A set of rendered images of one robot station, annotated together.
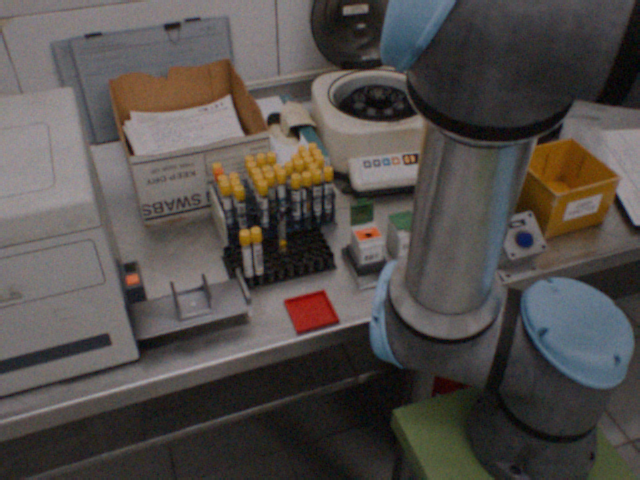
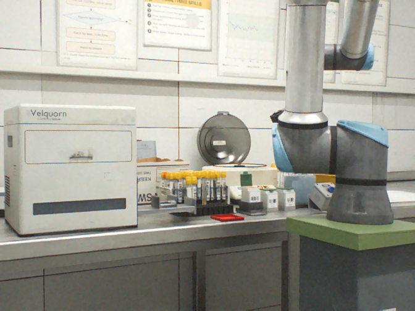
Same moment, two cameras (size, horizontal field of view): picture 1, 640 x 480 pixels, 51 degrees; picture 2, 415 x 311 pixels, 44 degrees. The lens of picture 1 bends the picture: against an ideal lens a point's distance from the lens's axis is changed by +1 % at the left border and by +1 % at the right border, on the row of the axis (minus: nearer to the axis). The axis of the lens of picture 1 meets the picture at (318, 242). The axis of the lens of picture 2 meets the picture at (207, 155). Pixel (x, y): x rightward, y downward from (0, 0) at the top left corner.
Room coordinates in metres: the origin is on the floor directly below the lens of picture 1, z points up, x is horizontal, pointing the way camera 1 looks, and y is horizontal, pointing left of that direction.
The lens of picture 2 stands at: (-0.69, 0.26, 1.10)
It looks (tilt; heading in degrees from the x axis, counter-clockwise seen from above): 2 degrees down; 352
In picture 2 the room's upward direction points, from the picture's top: straight up
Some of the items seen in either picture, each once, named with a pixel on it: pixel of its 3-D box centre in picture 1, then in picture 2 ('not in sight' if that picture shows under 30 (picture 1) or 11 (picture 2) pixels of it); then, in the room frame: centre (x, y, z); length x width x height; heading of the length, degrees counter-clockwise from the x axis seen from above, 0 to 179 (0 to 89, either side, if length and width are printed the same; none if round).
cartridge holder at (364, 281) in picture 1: (365, 260); (251, 207); (0.79, -0.08, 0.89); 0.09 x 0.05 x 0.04; 18
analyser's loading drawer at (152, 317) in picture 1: (177, 305); (155, 205); (0.66, 0.21, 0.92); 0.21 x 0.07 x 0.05; 110
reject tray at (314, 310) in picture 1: (311, 310); (227, 217); (0.69, 0.01, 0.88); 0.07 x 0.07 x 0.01; 20
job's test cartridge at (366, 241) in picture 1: (366, 247); (251, 197); (0.79, -0.08, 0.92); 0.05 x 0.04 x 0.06; 18
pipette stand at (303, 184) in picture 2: not in sight; (299, 190); (0.92, -0.27, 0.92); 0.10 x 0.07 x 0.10; 112
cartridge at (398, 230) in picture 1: (403, 236); (268, 199); (0.83, -0.14, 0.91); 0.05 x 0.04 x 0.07; 20
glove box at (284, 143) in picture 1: (288, 136); not in sight; (1.11, 0.06, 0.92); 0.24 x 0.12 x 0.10; 20
